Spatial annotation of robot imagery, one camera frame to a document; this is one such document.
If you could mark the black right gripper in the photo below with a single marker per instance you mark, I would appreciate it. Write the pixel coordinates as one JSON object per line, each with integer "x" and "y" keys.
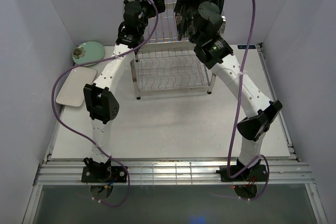
{"x": 193, "y": 1}

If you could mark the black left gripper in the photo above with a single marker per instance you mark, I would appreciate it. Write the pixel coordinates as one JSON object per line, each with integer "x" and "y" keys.
{"x": 159, "y": 1}

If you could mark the black floral plate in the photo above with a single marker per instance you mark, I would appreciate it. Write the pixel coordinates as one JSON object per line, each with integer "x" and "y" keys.
{"x": 178, "y": 10}

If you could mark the mint green round plate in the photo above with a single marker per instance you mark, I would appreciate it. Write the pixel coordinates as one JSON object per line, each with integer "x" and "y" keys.
{"x": 88, "y": 52}

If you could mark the white rectangular plate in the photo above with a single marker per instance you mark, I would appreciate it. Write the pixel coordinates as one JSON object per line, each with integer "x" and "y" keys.
{"x": 71, "y": 93}

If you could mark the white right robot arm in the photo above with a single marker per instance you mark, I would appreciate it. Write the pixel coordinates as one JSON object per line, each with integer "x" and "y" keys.
{"x": 202, "y": 23}

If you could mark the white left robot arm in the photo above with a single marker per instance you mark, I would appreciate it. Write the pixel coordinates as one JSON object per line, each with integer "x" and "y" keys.
{"x": 99, "y": 96}

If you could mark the stainless steel dish rack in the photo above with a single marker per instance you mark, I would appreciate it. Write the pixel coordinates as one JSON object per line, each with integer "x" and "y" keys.
{"x": 166, "y": 64}

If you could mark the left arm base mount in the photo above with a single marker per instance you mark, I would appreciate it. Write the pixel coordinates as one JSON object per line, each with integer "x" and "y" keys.
{"x": 105, "y": 172}

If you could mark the aluminium table edge rail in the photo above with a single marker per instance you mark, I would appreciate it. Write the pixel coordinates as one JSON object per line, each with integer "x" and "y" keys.
{"x": 170, "y": 173}

